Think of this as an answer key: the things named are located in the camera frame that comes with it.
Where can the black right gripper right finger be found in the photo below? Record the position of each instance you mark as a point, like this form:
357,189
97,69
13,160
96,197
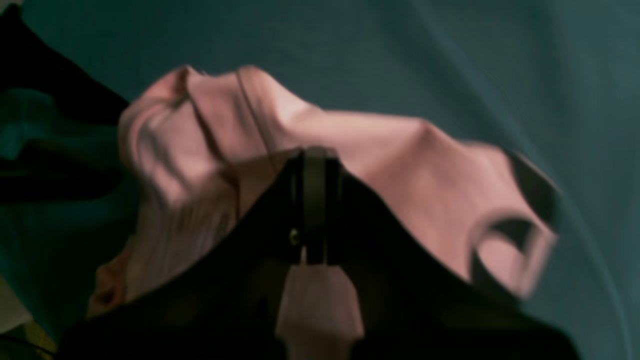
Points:
415,308

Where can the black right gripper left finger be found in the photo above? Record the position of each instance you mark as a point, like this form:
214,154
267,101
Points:
224,307

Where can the pink T-shirt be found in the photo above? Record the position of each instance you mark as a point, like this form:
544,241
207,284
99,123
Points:
204,149

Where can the teal table cloth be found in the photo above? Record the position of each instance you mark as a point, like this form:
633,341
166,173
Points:
557,80

